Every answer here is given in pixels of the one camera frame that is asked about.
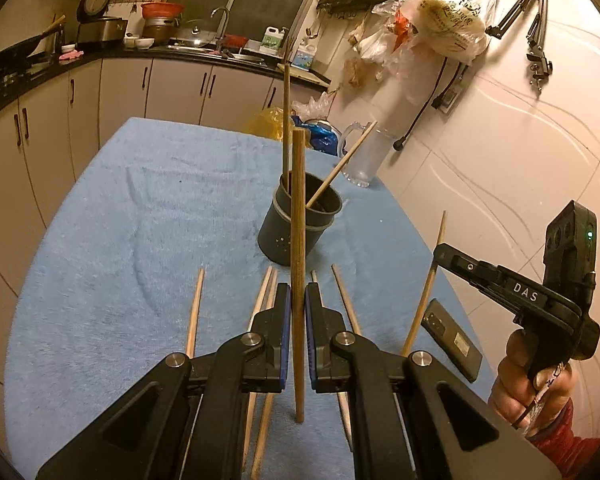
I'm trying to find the rice cooker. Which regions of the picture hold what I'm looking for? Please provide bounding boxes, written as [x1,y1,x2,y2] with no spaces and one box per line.
[75,0,129,44]

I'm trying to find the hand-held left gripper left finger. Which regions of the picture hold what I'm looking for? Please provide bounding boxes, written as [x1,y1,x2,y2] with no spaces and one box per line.
[35,282,293,480]

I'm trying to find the glass pot lid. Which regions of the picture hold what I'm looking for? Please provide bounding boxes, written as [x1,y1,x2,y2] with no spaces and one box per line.
[172,19,217,44]

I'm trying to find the wooden cutting board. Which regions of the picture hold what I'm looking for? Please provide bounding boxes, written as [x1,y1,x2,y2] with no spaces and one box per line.
[290,66,332,87]

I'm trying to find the green label detergent bottle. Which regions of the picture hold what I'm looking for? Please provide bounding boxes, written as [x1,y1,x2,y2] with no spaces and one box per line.
[260,26,287,54]

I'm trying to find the black smartphone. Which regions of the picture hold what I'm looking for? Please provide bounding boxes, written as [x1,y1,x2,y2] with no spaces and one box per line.
[412,299,483,383]

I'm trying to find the black kitchen countertop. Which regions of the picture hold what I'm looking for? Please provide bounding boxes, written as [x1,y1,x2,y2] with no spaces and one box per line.
[0,42,291,126]

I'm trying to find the gas stove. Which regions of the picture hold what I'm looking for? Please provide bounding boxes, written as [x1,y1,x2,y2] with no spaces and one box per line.
[0,66,52,98]

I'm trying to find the metal pot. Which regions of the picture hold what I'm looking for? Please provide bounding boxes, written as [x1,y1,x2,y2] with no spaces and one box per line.
[142,16,177,44]

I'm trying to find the red basin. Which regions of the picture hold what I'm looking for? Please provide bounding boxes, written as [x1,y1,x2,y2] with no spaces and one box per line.
[141,2,185,19]

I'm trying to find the brown bag of dried food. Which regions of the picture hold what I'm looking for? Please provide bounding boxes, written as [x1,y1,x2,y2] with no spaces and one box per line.
[345,57,382,87]

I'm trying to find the person's right hand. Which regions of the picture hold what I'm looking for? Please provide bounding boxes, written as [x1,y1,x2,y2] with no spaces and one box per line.
[487,332,576,436]

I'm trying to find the blue towel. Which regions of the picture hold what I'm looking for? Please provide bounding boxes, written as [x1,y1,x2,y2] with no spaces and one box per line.
[4,117,501,480]

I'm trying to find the yellow plastic bag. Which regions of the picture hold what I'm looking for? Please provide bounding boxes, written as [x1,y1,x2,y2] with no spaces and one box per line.
[245,107,293,139]

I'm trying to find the person's right forearm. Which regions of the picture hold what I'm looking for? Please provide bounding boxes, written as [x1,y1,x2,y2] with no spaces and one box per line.
[525,395,600,480]

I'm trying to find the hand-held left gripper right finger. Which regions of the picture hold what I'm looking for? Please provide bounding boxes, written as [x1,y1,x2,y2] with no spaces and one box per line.
[304,282,561,480]

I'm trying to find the clear plastic bags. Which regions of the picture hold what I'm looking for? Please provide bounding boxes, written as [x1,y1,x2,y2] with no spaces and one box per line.
[347,5,423,106]

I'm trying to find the grey chopstick holder cup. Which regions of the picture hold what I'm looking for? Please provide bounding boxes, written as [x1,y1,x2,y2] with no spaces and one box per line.
[257,171,343,266]

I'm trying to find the blue label detergent bottle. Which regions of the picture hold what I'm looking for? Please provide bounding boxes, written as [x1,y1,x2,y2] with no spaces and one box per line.
[295,37,317,69]

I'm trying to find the wall socket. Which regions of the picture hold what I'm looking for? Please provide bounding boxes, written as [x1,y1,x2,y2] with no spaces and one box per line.
[432,67,467,113]

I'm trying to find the white lower kitchen cabinets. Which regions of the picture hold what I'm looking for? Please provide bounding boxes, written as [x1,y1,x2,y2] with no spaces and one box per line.
[0,55,331,281]

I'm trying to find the plastic bag of flatbread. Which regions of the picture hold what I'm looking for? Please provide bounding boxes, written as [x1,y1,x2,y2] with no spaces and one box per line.
[405,0,501,63]

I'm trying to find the white plastic bag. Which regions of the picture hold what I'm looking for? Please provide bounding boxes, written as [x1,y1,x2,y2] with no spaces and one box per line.
[292,92,331,121]

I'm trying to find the blue plastic bag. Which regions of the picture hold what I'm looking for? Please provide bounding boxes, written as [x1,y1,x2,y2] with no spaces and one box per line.
[292,115,342,156]

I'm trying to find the wooden chopstick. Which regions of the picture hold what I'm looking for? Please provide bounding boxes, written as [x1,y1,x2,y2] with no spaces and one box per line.
[242,266,273,461]
[185,268,205,359]
[331,264,363,337]
[306,120,379,208]
[250,269,280,480]
[310,270,355,453]
[281,64,293,196]
[291,129,307,422]
[401,210,447,359]

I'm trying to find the glass mug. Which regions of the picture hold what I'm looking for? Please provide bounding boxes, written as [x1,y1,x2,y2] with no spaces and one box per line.
[337,121,396,188]

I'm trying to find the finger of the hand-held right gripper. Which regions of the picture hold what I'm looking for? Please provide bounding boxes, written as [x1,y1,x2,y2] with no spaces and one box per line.
[434,243,551,311]

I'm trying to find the chrome faucet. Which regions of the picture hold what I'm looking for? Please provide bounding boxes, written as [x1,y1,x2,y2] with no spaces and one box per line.
[211,6,232,37]

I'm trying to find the black wok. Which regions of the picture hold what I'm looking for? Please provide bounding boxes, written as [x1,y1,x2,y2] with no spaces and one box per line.
[0,15,67,72]

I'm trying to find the black power cable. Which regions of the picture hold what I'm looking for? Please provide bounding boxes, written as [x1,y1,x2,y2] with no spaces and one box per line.
[392,55,449,153]

